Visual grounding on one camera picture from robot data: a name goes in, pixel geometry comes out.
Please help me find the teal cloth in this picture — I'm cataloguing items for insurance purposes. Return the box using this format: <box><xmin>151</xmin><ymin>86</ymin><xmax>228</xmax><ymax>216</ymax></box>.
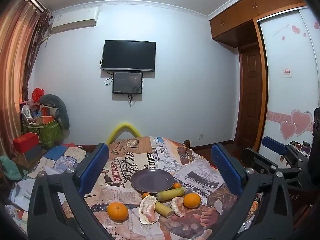
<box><xmin>0</xmin><ymin>155</ymin><xmax>22</xmax><ymax>181</ymax></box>

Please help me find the white air conditioner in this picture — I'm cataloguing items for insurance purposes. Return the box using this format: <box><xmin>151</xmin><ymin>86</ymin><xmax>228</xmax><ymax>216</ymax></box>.
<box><xmin>51</xmin><ymin>7</ymin><xmax>100</xmax><ymax>34</ymax></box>

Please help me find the black monitor cable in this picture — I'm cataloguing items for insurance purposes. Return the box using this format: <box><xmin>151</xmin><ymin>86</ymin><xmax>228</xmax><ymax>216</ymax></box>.
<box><xmin>128</xmin><ymin>86</ymin><xmax>140</xmax><ymax>107</ymax></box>

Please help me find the black television cable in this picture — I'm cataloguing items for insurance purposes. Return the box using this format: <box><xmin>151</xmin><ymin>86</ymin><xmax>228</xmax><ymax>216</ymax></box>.
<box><xmin>101</xmin><ymin>57</ymin><xmax>114</xmax><ymax>86</ymax></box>

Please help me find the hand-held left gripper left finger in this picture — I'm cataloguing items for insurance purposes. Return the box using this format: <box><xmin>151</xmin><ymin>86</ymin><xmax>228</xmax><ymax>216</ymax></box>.
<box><xmin>27</xmin><ymin>142</ymin><xmax>113</xmax><ymax>240</ymax></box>

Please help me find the yellow foam tube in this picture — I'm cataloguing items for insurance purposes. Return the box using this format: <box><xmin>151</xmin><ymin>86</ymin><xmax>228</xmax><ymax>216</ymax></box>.
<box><xmin>107</xmin><ymin>122</ymin><xmax>143</xmax><ymax>145</ymax></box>

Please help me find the yellow sugarcane piece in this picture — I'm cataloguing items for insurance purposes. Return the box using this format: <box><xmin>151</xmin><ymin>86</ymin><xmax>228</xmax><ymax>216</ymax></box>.
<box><xmin>154</xmin><ymin>200</ymin><xmax>175</xmax><ymax>217</ymax></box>

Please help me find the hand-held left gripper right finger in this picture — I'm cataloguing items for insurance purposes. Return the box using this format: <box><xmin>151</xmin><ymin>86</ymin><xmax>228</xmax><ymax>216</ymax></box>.
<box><xmin>211</xmin><ymin>143</ymin><xmax>295</xmax><ymax>240</ymax></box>

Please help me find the red box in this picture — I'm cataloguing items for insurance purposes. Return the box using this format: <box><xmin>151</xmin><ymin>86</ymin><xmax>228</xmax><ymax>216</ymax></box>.
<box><xmin>12</xmin><ymin>132</ymin><xmax>40</xmax><ymax>153</ymax></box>

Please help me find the brown patterned curtain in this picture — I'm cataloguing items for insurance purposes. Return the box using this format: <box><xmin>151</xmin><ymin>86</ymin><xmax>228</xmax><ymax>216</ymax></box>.
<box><xmin>21</xmin><ymin>8</ymin><xmax>53</xmax><ymax>105</ymax></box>

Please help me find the white heart print wardrobe door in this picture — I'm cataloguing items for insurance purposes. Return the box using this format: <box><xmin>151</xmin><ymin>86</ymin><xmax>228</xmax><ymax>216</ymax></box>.
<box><xmin>257</xmin><ymin>5</ymin><xmax>320</xmax><ymax>170</ymax></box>

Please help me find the small peeled pomelo piece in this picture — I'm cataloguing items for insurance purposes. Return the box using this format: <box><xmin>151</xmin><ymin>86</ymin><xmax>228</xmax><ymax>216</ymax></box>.
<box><xmin>171</xmin><ymin>196</ymin><xmax>186</xmax><ymax>217</ymax></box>

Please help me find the large peeled pomelo piece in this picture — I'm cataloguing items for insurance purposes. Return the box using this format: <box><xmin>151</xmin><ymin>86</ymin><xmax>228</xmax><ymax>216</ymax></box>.
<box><xmin>139</xmin><ymin>195</ymin><xmax>159</xmax><ymax>224</ymax></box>

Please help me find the black wall television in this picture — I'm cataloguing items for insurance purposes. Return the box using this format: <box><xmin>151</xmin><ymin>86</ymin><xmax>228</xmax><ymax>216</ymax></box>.
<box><xmin>101</xmin><ymin>40</ymin><xmax>157</xmax><ymax>72</ymax></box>

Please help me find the wooden overhead cabinet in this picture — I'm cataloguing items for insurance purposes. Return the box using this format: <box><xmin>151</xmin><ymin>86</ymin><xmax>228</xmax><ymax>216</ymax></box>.
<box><xmin>209</xmin><ymin>0</ymin><xmax>308</xmax><ymax>48</ymax></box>

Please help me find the brown cardboard box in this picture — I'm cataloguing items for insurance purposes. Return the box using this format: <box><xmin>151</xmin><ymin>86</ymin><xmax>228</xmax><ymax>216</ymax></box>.
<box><xmin>36</xmin><ymin>116</ymin><xmax>55</xmax><ymax>125</ymax></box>

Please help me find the grey pillow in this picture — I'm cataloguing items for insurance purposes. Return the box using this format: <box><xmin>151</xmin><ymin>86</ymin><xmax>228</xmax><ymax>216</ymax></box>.
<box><xmin>40</xmin><ymin>94</ymin><xmax>70</xmax><ymax>130</ymax></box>

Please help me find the red plastic bag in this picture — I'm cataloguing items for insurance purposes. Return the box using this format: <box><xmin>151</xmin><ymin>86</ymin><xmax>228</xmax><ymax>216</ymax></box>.
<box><xmin>32</xmin><ymin>88</ymin><xmax>45</xmax><ymax>103</ymax></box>

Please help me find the small black wall monitor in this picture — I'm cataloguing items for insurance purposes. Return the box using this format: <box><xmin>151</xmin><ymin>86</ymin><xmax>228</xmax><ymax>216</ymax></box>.
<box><xmin>112</xmin><ymin>71</ymin><xmax>143</xmax><ymax>94</ymax></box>

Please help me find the large orange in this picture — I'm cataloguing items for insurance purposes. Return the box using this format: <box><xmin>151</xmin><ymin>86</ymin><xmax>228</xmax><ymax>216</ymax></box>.
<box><xmin>183</xmin><ymin>192</ymin><xmax>202</xmax><ymax>209</ymax></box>
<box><xmin>107</xmin><ymin>202</ymin><xmax>129</xmax><ymax>222</ymax></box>

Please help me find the dark purple plate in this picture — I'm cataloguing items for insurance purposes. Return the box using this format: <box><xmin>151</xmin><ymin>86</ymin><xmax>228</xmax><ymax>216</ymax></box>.
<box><xmin>130</xmin><ymin>169</ymin><xmax>174</xmax><ymax>193</ymax></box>

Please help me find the greenish sugarcane piece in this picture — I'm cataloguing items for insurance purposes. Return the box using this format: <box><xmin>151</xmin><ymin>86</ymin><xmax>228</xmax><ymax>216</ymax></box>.
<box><xmin>157</xmin><ymin>187</ymin><xmax>186</xmax><ymax>202</ymax></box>

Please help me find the grey box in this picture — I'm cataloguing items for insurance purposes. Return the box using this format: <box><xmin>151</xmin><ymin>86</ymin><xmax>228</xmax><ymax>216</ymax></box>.
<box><xmin>21</xmin><ymin>144</ymin><xmax>42</xmax><ymax>164</ymax></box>

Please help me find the orange curtain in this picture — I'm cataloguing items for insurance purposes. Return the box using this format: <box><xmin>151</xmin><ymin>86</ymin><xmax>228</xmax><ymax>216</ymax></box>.
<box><xmin>0</xmin><ymin>0</ymin><xmax>42</xmax><ymax>135</ymax></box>

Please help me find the orange striped box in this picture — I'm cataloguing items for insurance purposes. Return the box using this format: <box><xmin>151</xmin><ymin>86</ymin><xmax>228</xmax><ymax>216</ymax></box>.
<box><xmin>40</xmin><ymin>106</ymin><xmax>54</xmax><ymax>117</ymax></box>

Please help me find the newspaper print cloth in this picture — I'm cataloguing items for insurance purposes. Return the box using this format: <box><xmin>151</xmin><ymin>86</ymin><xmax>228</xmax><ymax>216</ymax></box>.
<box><xmin>82</xmin><ymin>135</ymin><xmax>262</xmax><ymax>240</ymax></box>

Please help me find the brown wooden door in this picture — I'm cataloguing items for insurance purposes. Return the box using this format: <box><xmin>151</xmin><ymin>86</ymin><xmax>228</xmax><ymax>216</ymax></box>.
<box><xmin>237</xmin><ymin>42</ymin><xmax>266</xmax><ymax>150</ymax></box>

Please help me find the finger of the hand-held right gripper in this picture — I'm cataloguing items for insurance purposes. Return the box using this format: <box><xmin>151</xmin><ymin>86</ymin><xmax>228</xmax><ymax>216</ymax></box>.
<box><xmin>261</xmin><ymin>136</ymin><xmax>311</xmax><ymax>173</ymax></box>
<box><xmin>241</xmin><ymin>147</ymin><xmax>311</xmax><ymax>203</ymax></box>

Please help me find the blue patchwork quilt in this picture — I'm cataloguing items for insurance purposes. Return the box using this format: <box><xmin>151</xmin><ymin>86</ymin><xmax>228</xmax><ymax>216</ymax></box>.
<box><xmin>5</xmin><ymin>144</ymin><xmax>101</xmax><ymax>230</ymax></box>

